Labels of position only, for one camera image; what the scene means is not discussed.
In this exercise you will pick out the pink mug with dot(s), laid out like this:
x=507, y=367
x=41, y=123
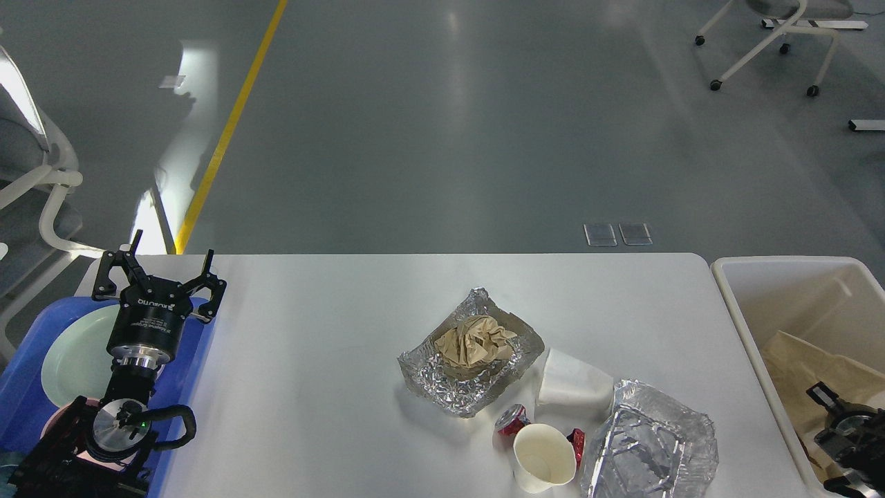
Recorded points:
x=81, y=451

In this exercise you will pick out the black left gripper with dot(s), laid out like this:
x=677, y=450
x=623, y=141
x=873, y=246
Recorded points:
x=153, y=313

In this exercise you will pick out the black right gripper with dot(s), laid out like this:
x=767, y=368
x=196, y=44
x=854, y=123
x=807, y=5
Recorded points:
x=854, y=440

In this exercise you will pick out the crumpled aluminium foil tray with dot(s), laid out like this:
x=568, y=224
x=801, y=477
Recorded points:
x=465, y=391

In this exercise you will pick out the blue plastic tray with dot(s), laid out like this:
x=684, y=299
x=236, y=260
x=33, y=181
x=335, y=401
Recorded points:
x=25, y=406

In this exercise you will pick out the light green plate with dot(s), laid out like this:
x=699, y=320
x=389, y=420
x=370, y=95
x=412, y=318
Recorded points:
x=77, y=362

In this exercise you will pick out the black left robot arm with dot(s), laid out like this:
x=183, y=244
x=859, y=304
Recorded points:
x=113, y=429

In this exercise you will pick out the red foil wrapper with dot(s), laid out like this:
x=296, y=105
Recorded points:
x=515, y=418

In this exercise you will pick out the white office chair right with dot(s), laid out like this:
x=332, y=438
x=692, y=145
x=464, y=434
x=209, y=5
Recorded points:
x=816, y=18

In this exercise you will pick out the white napkin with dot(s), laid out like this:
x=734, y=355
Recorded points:
x=569, y=382

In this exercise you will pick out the brown paper bag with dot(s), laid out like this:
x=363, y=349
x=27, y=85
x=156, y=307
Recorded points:
x=794, y=366

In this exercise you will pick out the white bar on floor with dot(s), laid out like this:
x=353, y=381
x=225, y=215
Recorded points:
x=867, y=125

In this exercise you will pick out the white paper cup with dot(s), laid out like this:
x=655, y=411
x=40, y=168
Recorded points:
x=544, y=458

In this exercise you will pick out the beige waste bin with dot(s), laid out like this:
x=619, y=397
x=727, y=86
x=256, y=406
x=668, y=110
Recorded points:
x=834, y=303

